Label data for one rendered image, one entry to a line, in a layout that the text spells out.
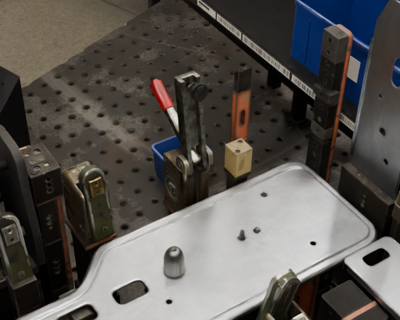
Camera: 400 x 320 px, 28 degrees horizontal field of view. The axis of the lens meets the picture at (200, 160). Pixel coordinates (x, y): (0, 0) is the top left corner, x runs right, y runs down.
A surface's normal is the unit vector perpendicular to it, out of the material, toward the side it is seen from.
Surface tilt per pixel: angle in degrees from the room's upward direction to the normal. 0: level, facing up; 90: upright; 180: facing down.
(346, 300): 0
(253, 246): 0
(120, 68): 0
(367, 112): 90
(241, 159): 90
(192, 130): 81
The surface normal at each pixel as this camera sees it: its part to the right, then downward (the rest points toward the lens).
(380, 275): 0.01, -0.75
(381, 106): -0.83, 0.36
